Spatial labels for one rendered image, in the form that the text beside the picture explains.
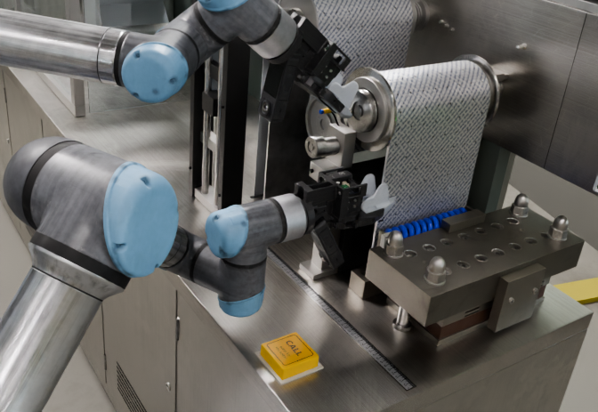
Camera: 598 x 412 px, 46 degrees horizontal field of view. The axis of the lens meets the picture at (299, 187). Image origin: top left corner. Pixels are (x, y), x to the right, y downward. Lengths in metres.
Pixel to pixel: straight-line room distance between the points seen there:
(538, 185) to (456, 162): 2.55
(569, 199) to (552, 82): 2.39
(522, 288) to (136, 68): 0.77
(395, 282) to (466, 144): 0.32
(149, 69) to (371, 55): 0.64
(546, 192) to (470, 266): 2.62
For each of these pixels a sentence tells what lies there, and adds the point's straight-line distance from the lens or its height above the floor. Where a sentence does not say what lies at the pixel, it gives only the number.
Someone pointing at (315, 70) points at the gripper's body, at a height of 1.34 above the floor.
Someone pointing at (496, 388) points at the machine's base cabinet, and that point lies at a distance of 1.35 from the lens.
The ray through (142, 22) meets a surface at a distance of 2.06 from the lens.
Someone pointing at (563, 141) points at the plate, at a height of 1.21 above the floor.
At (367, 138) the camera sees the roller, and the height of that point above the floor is 1.20.
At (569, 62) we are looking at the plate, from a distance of 1.35.
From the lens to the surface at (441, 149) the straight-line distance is 1.31.
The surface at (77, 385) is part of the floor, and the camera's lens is 2.47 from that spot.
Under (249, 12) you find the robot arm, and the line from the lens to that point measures 1.02.
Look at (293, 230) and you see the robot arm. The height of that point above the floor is 1.11.
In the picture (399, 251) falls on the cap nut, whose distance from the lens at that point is 1.22.
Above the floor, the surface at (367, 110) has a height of 1.26.
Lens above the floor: 1.68
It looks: 27 degrees down
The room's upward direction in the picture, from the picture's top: 6 degrees clockwise
